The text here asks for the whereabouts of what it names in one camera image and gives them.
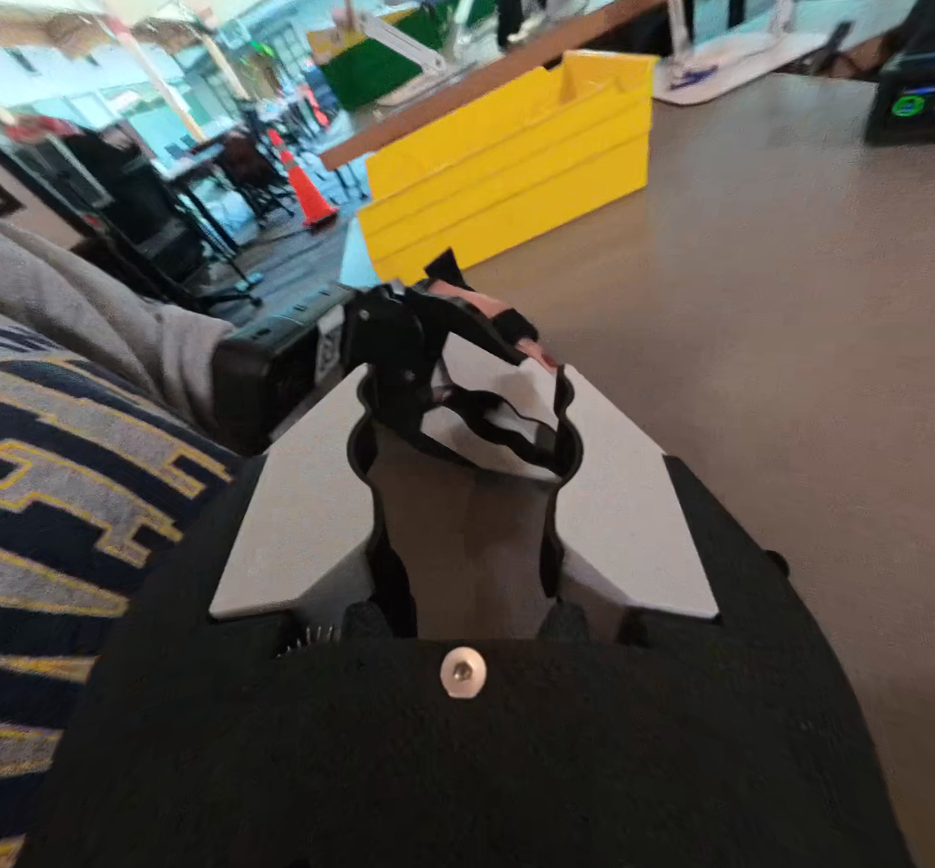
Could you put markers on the wooden edged table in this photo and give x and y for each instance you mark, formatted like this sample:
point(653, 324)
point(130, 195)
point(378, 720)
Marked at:
point(548, 43)

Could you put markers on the person's left forearm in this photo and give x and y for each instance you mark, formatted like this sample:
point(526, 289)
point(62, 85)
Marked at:
point(109, 313)

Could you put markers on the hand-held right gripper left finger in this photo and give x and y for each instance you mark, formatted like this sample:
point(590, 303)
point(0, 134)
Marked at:
point(307, 517)

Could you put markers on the person's left hand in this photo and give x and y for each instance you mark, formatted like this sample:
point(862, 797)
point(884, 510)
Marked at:
point(456, 292)

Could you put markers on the black power station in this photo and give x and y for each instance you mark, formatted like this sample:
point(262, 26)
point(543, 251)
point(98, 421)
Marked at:
point(895, 79)

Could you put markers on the instruction board on stand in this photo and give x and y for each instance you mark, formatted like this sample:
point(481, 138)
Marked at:
point(738, 65)

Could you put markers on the yellow plastic bin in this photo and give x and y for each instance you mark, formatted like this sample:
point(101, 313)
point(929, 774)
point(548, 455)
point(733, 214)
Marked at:
point(511, 167)

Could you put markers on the orange traffic cone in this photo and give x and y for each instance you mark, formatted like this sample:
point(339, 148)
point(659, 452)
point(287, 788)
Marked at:
point(310, 189)

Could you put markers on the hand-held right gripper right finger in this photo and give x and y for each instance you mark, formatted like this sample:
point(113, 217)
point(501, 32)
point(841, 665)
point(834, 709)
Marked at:
point(628, 517)

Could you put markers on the green crate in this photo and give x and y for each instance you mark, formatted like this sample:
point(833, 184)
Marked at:
point(365, 72)

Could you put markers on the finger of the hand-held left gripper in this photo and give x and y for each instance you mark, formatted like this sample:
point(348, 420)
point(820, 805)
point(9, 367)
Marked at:
point(467, 448)
point(489, 375)

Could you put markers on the black equipment stand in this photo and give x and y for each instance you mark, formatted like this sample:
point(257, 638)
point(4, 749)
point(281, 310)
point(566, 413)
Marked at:
point(139, 211)

